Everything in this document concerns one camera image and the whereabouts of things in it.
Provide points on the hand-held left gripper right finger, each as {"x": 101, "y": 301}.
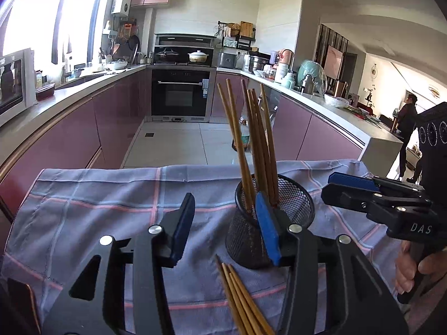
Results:
{"x": 268, "y": 232}

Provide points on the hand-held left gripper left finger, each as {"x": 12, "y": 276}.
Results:
{"x": 182, "y": 232}

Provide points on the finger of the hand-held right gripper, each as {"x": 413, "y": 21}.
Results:
{"x": 352, "y": 180}
{"x": 349, "y": 199}

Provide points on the black mesh holder cup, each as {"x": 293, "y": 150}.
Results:
{"x": 297, "y": 202}

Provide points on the bundle of wooden chopsticks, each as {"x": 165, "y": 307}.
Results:
{"x": 241, "y": 153}

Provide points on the person's right hand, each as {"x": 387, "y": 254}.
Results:
{"x": 404, "y": 268}

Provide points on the pink base cabinets with counter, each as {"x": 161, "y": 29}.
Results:
{"x": 70, "y": 136}
{"x": 314, "y": 132}

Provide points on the white glass bowl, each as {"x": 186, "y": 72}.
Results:
{"x": 337, "y": 101}

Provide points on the grey checked cloth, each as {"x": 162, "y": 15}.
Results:
{"x": 104, "y": 195}

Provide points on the plastic bottle with red label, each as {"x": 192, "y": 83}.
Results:
{"x": 246, "y": 139}

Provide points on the steel thermos flask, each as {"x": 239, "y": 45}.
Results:
{"x": 307, "y": 83}

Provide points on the mint green appliance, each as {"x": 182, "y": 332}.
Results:
{"x": 312, "y": 73}

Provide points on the black built-in oven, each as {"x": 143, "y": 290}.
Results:
{"x": 178, "y": 94}

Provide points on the pink electric kettle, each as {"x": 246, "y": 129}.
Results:
{"x": 286, "y": 57}

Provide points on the steel stock pot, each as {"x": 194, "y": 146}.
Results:
{"x": 258, "y": 64}

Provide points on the silver rice cooker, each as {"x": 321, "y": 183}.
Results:
{"x": 227, "y": 60}

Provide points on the black cooking pot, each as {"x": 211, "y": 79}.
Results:
{"x": 167, "y": 57}

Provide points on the white casserole pot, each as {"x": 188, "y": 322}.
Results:
{"x": 199, "y": 57}

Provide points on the dark phone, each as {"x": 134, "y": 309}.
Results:
{"x": 22, "y": 307}

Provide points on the black spice rack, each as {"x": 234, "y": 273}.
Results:
{"x": 241, "y": 43}

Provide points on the white dish bowl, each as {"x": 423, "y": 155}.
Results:
{"x": 117, "y": 65}

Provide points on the steel range hood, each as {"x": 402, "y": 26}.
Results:
{"x": 185, "y": 40}

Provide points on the dark red bowl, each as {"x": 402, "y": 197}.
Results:
{"x": 45, "y": 92}

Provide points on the white microwave oven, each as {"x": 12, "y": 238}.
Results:
{"x": 14, "y": 83}

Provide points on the kitchen window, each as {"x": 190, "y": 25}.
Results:
{"x": 38, "y": 17}

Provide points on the wall clock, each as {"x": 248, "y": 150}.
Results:
{"x": 374, "y": 71}

